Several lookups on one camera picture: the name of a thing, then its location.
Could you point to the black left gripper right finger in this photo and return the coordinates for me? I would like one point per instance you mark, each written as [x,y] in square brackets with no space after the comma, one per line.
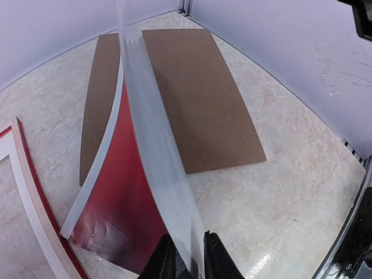
[218,262]

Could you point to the right aluminium corner post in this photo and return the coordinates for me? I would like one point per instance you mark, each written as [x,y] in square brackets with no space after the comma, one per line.
[185,7]

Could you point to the white photo mat border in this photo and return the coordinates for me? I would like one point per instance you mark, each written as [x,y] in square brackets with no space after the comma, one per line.
[8,148]

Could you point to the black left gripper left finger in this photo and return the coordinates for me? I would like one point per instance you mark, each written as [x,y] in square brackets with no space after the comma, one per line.
[162,262]

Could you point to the clear acrylic sheet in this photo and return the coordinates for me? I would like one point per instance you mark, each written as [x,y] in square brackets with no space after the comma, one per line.
[21,255]

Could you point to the red wooden picture frame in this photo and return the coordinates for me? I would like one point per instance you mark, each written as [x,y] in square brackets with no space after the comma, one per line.
[61,246]

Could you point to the brown cardboard backing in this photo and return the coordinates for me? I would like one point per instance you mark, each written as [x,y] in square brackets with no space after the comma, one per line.
[210,122]

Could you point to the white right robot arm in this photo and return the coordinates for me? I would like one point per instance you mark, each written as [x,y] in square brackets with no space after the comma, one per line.
[350,255]

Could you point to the red and black photo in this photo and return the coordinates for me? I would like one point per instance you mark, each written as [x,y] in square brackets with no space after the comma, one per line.
[136,190]

